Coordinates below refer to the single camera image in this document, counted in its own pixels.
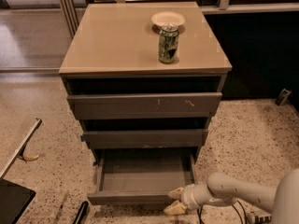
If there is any grey bottom drawer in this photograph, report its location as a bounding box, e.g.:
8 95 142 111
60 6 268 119
88 147 196 205

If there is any grey middle drawer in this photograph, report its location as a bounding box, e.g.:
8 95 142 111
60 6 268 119
83 129 208 149

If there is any white paper bowl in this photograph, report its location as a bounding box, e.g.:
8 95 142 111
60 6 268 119
151 11 185 27

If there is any green soda can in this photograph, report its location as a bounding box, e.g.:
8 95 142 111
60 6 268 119
158 23 179 63

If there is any black cable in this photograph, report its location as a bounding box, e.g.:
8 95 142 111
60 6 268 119
196 199 249 224

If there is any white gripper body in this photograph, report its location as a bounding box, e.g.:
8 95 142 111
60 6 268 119
180 184 201 210

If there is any grey drawer cabinet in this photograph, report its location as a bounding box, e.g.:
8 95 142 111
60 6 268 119
59 1 234 166

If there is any grey top drawer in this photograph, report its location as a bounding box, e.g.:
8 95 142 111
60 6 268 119
67 92 222 119

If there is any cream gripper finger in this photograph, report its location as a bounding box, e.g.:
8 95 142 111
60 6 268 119
167 187 184 200
164 200 187 216

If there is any small grey floor device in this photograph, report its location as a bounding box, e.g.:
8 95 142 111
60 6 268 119
275 89 292 106

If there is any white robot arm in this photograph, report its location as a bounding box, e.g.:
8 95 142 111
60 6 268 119
164 169 299 224

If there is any grey drawer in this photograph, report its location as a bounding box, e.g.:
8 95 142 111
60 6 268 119
88 147 196 205
67 92 222 119
83 129 208 149

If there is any black laptop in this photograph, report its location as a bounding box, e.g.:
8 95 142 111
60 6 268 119
0 179 36 224

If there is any grey power strip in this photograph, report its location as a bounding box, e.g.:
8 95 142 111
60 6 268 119
247 212 272 224

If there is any black handle object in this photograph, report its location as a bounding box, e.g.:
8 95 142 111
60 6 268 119
72 201 89 224

